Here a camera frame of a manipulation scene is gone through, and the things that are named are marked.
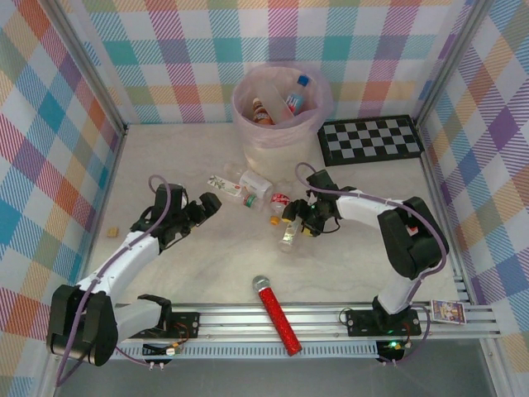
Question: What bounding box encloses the black grey checkerboard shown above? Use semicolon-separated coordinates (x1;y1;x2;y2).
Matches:
317;114;427;168

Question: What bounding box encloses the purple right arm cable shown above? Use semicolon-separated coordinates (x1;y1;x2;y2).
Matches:
294;161;450;367

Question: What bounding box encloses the aluminium frame post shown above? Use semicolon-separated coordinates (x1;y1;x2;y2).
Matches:
415;0;495;127
48;0;130;136

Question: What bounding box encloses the crushed bottle red label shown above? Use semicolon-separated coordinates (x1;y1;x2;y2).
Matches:
269;192;293;214

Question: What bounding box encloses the grey slotted cable duct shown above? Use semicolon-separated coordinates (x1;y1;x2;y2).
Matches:
64;345;380;361

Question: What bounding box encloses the white ribbed waste bin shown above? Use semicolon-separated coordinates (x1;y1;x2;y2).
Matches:
241;119;319;175

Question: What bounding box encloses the small power connector module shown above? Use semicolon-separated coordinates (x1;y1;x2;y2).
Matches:
142;341;185;370
375;338;414;367

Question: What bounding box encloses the large bottle white label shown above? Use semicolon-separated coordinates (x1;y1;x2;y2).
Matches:
238;169;275;199

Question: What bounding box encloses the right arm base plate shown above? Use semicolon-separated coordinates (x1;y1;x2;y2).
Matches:
345;308;423;338

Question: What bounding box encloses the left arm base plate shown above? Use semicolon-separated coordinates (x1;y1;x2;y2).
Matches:
167;310;203;341

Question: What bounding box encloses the clear bottle leaf label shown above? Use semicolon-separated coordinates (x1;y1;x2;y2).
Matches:
207;174;268;213

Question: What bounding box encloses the frosted bottle white label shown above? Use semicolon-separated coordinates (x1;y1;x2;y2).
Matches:
255;77;296;124

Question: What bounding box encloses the purple card box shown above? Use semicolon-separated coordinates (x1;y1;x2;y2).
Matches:
429;299;469;325

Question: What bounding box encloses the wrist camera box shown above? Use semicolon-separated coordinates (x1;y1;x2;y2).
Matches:
307;169;335;192
154;183;186;208

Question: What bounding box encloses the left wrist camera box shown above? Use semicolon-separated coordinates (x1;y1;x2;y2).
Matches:
154;183;186;208

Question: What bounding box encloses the small bottle green label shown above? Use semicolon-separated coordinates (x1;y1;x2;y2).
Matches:
278;217;303;254

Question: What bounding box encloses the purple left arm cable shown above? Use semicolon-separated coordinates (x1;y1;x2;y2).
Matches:
55;174;173;388

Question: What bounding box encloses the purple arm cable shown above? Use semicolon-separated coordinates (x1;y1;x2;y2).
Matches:
294;161;450;367
55;174;173;388

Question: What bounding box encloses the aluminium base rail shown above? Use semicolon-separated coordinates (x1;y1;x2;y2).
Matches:
44;304;497;345

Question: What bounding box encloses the pink-lined waste bin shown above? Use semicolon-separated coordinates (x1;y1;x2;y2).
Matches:
231;64;335;144

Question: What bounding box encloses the red glitter microphone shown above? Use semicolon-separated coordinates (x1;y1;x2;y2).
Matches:
251;275;303;356

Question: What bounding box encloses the clear plastic bottle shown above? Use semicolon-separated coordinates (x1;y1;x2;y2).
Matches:
222;162;250;179

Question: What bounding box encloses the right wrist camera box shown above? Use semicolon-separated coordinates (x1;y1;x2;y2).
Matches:
307;169;335;192

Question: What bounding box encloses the aluminium side rail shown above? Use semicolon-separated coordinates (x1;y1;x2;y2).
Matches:
75;126;129;309
416;122;474;305

